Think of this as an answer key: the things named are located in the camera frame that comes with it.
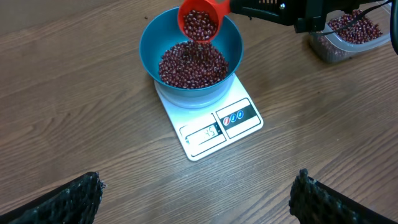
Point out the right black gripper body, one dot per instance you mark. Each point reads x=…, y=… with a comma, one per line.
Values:
x=311, y=14

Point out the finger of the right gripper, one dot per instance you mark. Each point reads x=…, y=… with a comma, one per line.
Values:
x=278, y=11

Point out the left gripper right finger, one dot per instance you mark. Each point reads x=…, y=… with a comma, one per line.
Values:
x=312, y=202

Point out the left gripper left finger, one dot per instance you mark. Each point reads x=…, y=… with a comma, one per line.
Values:
x=74, y=202

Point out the orange measuring scoop blue handle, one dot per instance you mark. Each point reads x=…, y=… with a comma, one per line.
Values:
x=216, y=11

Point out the red beans in scoop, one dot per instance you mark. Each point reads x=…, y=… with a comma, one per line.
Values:
x=198, y=26

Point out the red beans in bowl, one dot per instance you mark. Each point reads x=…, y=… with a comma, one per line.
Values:
x=192, y=65

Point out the blue bowl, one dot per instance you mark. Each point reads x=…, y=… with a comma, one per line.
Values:
x=163, y=32

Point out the white kitchen scale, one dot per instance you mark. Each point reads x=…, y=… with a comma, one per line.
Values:
x=206, y=124

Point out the clear plastic container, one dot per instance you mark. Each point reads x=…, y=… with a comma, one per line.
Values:
x=331, y=49

